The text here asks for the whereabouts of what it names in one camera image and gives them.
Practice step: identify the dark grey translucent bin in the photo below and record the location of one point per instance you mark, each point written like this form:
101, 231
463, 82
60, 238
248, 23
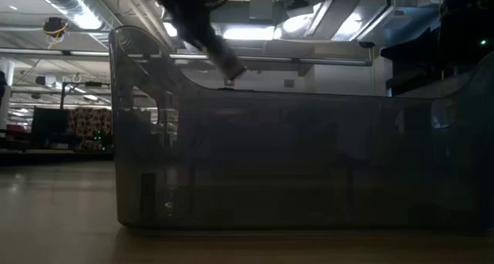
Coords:
270, 160

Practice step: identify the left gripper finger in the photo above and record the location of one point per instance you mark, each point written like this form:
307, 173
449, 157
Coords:
229, 65

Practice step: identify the ceiling light panel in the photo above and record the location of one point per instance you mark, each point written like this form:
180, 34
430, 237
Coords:
249, 33

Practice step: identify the grey horizontal pipe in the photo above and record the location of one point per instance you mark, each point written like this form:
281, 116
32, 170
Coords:
38, 51

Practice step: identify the black pole stand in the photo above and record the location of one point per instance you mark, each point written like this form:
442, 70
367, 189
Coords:
63, 96

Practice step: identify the black board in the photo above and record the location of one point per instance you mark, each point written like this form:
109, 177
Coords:
48, 125

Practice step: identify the red patterned cloth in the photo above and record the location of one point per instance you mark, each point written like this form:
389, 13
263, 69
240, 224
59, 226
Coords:
90, 123

